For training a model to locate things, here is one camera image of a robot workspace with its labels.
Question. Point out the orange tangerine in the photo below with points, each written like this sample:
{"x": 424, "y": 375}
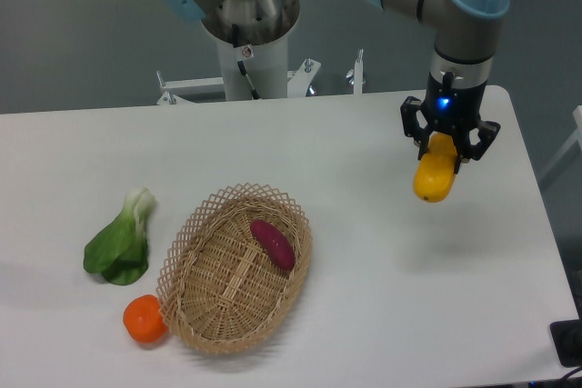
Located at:
{"x": 143, "y": 320}

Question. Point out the white frame at right edge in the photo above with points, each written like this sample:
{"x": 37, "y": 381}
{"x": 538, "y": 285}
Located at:
{"x": 565, "y": 155}

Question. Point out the woven wicker basket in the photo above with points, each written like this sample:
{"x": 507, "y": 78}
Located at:
{"x": 218, "y": 289}

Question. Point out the purple sweet potato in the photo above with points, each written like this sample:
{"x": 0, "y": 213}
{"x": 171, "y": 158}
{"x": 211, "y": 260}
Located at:
{"x": 277, "y": 247}

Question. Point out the green bok choy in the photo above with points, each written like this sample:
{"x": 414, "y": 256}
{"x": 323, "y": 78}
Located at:
{"x": 119, "y": 252}

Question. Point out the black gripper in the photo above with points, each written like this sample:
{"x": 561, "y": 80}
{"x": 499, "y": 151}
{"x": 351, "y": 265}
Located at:
{"x": 440, "y": 111}

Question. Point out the black device at table edge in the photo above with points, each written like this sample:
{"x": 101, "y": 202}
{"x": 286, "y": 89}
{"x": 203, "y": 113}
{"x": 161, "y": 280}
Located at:
{"x": 566, "y": 336}

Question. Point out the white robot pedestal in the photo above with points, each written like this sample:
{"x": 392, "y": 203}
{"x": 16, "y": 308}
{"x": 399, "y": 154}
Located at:
{"x": 251, "y": 39}

